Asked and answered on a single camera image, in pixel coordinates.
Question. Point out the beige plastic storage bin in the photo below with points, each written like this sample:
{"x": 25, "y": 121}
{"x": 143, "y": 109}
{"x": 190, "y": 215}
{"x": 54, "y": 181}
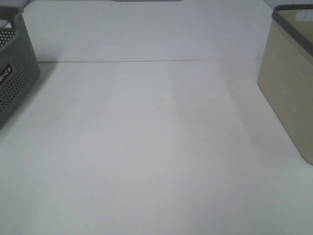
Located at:
{"x": 286, "y": 74}

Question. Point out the grey perforated plastic basket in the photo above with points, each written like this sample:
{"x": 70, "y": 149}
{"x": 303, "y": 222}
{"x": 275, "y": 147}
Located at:
{"x": 19, "y": 69}

